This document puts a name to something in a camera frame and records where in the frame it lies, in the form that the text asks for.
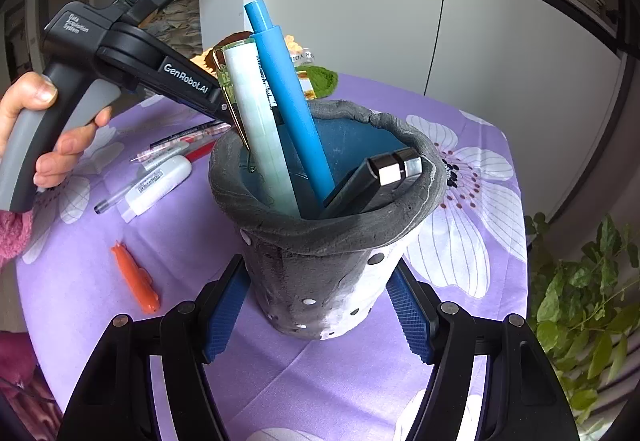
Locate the black stick with metal cap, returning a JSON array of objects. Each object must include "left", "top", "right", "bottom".
[{"left": 317, "top": 147, "right": 425, "bottom": 222}]

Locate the white correction tape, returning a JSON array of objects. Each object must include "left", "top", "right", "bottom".
[{"left": 120, "top": 155, "right": 193, "bottom": 222}]

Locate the grey dotted pen holder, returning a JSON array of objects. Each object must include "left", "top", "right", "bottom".
[{"left": 209, "top": 100, "right": 448, "bottom": 343}]

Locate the person's maroon clothing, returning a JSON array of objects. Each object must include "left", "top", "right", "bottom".
[{"left": 0, "top": 331, "right": 66, "bottom": 441}]

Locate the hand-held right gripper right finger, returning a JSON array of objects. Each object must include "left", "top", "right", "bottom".
[{"left": 385, "top": 263, "right": 581, "bottom": 441}]

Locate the purple floral tablecloth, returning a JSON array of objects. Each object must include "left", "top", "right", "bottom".
[{"left": 15, "top": 71, "right": 528, "bottom": 441}]

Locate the clear pen frosted cap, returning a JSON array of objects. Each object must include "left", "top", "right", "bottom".
[{"left": 94, "top": 186, "right": 133, "bottom": 216}]

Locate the crochet flower bouquet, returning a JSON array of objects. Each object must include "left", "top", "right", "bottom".
[{"left": 192, "top": 33, "right": 341, "bottom": 100}]

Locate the orange pen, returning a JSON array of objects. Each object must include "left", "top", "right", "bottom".
[{"left": 111, "top": 241, "right": 161, "bottom": 314}]

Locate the person's left hand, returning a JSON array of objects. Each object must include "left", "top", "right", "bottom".
[{"left": 0, "top": 71, "right": 114, "bottom": 192}]

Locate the green potted plant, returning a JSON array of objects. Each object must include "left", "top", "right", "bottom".
[{"left": 522, "top": 213, "right": 640, "bottom": 427}]

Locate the brown wooden door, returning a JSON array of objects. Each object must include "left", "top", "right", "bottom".
[{"left": 37, "top": 0, "right": 93, "bottom": 72}]

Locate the tall stack of papers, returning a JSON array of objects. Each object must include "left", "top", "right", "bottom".
[{"left": 135, "top": 0, "right": 201, "bottom": 56}]

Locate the pale green pen gold clip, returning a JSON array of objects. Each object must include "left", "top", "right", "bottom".
[{"left": 212, "top": 41, "right": 301, "bottom": 219}]

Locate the white lower cabinet door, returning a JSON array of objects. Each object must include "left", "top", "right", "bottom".
[
  {"left": 260, "top": 0, "right": 448, "bottom": 96},
  {"left": 425, "top": 0, "right": 626, "bottom": 222}
]

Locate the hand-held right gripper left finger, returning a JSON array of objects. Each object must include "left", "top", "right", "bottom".
[{"left": 59, "top": 253, "right": 251, "bottom": 441}]

